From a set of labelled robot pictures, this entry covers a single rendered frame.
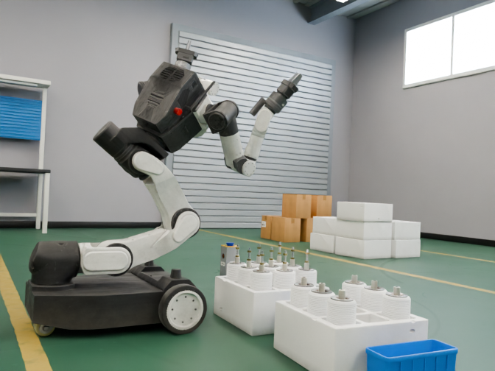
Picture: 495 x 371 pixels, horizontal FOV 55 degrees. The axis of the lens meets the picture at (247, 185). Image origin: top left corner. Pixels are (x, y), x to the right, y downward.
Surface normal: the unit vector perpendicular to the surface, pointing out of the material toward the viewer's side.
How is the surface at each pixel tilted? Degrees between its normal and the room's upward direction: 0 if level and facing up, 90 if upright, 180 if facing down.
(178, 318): 90
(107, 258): 90
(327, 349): 90
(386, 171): 90
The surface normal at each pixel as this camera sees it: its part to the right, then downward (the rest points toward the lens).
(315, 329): -0.90, -0.04
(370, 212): 0.51, 0.01
